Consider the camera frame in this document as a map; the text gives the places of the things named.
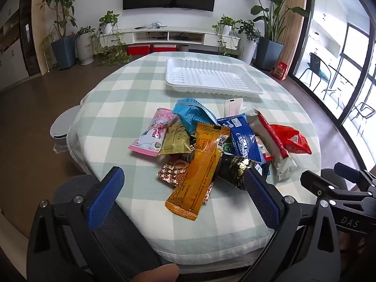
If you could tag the orange packet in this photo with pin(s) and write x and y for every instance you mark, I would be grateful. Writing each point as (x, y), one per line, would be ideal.
(199, 167)

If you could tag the person's left hand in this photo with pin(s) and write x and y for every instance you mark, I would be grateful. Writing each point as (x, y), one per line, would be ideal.
(155, 273)

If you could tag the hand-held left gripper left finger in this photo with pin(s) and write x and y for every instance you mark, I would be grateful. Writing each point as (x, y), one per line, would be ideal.
(106, 199)

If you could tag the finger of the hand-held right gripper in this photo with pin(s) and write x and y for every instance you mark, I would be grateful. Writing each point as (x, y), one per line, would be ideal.
(311, 180)
(345, 170)

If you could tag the pale pink packet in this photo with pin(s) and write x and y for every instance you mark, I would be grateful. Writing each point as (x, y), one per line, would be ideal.
(233, 107)

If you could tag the small grey pot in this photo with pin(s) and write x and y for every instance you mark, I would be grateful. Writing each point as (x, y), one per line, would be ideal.
(183, 48)

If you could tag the dark blue packet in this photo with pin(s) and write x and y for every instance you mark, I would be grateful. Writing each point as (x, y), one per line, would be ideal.
(243, 141)

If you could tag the white TV cabinet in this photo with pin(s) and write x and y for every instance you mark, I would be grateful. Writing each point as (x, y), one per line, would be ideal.
(188, 30)

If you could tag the red triangle-print packet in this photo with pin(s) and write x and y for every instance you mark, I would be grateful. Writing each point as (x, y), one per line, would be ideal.
(289, 139)

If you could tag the black packet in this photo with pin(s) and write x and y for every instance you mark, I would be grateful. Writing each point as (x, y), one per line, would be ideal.
(232, 167)

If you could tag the white plastic tray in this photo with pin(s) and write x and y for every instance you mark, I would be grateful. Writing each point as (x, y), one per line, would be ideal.
(205, 76)

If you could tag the plant in ribbed white pot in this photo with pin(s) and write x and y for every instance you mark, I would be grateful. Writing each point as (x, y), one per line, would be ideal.
(85, 48)

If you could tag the bushy plant in tall white pot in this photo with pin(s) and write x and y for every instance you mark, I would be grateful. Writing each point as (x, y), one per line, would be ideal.
(246, 50)

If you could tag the black balcony chair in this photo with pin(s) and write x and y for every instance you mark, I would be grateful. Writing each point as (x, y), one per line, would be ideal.
(362, 110)
(315, 64)

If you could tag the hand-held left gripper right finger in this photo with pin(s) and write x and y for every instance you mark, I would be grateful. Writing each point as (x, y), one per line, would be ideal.
(261, 199)

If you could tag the pink cartoon packet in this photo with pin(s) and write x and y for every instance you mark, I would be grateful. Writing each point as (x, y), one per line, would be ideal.
(152, 132)

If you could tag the beige curtain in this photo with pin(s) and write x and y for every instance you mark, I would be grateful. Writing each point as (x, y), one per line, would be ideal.
(295, 26)

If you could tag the red bag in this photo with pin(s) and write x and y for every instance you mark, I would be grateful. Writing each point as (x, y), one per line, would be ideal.
(280, 71)

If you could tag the large-leaf plant in blue pot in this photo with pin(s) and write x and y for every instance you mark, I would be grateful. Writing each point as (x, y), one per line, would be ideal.
(268, 53)

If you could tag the gold foil packet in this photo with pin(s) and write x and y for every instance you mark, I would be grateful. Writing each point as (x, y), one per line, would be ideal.
(176, 141)

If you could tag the brown star-pattern packet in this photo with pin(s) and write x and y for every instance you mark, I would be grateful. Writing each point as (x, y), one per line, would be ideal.
(171, 171)

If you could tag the light blue packet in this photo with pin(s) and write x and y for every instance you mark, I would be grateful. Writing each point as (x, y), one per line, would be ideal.
(191, 113)

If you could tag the leafy tree in blue pot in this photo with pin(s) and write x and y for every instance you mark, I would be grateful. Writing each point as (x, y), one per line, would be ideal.
(64, 51)

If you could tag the white and red packet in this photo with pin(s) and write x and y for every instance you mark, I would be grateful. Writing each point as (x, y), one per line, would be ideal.
(265, 129)

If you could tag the black balcony table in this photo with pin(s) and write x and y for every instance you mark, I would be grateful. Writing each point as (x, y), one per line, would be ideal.
(337, 79)

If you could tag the white round appliance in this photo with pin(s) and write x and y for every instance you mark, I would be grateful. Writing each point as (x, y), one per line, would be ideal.
(61, 126)

